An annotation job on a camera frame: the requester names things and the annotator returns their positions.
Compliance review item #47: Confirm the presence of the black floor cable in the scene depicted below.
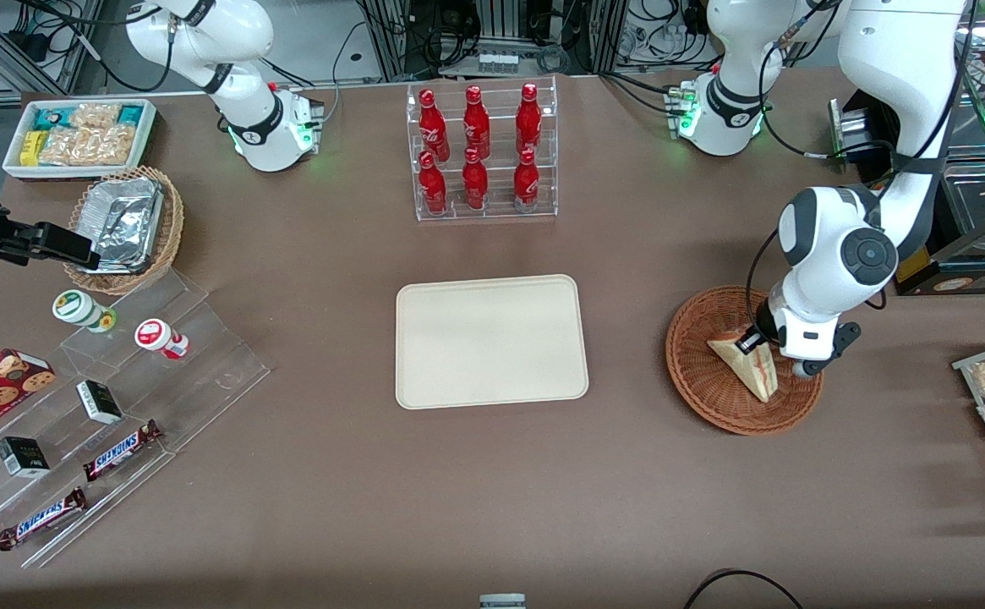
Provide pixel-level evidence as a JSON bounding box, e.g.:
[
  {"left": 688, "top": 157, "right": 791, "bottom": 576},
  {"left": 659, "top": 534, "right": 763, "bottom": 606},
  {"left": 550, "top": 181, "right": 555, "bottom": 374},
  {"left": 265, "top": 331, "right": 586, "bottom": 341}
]
[{"left": 682, "top": 568, "right": 806, "bottom": 609}]

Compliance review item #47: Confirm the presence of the clear cracker bag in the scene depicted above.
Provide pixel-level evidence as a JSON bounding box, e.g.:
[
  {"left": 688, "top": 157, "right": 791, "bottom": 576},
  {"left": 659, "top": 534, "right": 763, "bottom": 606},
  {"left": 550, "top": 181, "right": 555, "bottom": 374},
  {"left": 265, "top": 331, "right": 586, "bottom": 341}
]
[
  {"left": 69, "top": 102, "right": 122, "bottom": 129},
  {"left": 40, "top": 125, "right": 139, "bottom": 167}
]

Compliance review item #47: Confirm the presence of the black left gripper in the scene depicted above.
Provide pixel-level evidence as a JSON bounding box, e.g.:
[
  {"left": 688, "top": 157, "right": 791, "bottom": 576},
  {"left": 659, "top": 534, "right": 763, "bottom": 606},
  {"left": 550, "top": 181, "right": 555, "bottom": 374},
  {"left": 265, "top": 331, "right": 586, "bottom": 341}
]
[{"left": 738, "top": 295, "right": 788, "bottom": 357}]

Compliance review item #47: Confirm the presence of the aluminium foil container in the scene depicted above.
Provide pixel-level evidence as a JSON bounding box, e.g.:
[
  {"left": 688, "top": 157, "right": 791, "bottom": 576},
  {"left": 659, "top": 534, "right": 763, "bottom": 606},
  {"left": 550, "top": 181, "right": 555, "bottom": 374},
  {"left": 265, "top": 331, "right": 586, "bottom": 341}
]
[{"left": 76, "top": 176, "right": 165, "bottom": 274}]

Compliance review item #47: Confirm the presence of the white plastic bin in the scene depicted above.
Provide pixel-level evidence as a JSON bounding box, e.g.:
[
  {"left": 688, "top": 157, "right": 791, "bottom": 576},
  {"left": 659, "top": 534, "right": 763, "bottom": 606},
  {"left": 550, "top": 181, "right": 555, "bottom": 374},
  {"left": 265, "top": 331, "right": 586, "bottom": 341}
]
[{"left": 2, "top": 98, "right": 157, "bottom": 181}]

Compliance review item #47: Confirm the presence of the clear acrylic step shelf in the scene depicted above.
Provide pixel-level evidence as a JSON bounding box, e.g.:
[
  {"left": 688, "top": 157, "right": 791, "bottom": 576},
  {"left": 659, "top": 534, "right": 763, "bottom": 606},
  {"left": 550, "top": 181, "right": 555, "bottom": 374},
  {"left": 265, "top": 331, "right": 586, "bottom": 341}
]
[{"left": 0, "top": 269, "right": 271, "bottom": 569}]

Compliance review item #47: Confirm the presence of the green lid yogurt cup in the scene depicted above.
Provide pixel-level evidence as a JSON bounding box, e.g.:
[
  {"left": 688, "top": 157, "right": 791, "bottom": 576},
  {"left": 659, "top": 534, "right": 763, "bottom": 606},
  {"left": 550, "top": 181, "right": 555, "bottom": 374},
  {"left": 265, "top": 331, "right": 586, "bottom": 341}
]
[{"left": 52, "top": 289, "right": 118, "bottom": 333}]

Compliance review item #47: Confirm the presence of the red cola bottle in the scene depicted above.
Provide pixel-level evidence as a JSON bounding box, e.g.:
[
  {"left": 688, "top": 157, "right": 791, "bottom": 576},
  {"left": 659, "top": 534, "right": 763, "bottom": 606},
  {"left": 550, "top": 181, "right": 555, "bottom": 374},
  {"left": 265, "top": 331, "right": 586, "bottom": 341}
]
[
  {"left": 419, "top": 89, "right": 451, "bottom": 162},
  {"left": 462, "top": 147, "right": 490, "bottom": 210},
  {"left": 513, "top": 148, "right": 541, "bottom": 210},
  {"left": 419, "top": 151, "right": 448, "bottom": 214},
  {"left": 516, "top": 82, "right": 543, "bottom": 156},
  {"left": 462, "top": 85, "right": 491, "bottom": 160}
]

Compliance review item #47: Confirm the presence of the small black box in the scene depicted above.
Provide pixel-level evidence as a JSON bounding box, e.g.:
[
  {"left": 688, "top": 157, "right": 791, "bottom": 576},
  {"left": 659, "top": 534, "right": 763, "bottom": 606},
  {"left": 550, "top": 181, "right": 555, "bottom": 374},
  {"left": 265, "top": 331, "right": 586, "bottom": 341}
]
[
  {"left": 76, "top": 380, "right": 123, "bottom": 425},
  {"left": 0, "top": 436, "right": 51, "bottom": 479}
]

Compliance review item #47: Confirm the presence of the clear acrylic bottle rack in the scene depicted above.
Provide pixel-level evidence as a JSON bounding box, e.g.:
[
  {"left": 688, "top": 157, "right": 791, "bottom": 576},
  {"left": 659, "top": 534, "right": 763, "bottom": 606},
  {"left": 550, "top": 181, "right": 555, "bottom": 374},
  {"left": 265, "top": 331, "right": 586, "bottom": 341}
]
[{"left": 406, "top": 76, "right": 559, "bottom": 222}]

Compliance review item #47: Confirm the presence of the brown wicker basket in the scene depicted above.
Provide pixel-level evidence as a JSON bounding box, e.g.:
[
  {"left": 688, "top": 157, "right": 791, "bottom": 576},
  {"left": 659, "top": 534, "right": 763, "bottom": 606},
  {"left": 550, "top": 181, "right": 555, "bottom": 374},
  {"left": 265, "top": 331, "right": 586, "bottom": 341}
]
[{"left": 665, "top": 285, "right": 824, "bottom": 436}]

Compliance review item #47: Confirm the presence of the light wicker basket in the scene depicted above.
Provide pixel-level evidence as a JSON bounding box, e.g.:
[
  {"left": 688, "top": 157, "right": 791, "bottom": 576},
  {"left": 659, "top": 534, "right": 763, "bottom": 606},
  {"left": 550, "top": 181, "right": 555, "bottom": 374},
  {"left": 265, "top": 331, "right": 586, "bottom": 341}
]
[{"left": 63, "top": 165, "right": 185, "bottom": 295}]

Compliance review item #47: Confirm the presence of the red lid yogurt cup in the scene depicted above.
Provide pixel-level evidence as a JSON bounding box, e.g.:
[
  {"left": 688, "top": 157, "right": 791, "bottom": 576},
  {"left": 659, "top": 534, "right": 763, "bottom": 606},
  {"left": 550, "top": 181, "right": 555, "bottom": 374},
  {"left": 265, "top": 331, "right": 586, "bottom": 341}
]
[{"left": 134, "top": 318, "right": 190, "bottom": 360}]

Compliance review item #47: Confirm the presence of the triangular sandwich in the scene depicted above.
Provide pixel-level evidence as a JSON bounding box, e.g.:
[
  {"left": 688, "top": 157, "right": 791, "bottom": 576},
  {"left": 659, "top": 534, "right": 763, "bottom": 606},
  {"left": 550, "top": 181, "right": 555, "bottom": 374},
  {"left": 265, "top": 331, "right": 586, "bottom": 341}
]
[{"left": 706, "top": 326, "right": 780, "bottom": 403}]

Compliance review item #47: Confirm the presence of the black hot food display case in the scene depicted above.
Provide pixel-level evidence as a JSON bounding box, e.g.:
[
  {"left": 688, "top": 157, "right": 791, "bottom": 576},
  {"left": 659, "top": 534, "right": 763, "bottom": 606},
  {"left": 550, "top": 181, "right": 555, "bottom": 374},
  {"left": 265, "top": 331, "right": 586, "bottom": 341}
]
[{"left": 830, "top": 13, "right": 985, "bottom": 297}]

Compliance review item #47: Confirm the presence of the snickers bar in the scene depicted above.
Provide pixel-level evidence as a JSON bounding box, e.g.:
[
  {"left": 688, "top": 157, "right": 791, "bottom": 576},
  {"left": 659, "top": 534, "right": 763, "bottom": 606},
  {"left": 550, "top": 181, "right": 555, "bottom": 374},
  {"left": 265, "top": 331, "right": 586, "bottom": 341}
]
[
  {"left": 0, "top": 486, "right": 88, "bottom": 552},
  {"left": 83, "top": 420, "right": 163, "bottom": 483}
]

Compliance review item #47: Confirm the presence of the beige plastic tray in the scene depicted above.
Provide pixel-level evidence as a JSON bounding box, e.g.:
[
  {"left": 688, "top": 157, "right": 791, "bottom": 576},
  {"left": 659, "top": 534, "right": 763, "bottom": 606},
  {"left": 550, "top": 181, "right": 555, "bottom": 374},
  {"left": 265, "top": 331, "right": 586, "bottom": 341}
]
[{"left": 396, "top": 274, "right": 590, "bottom": 411}]

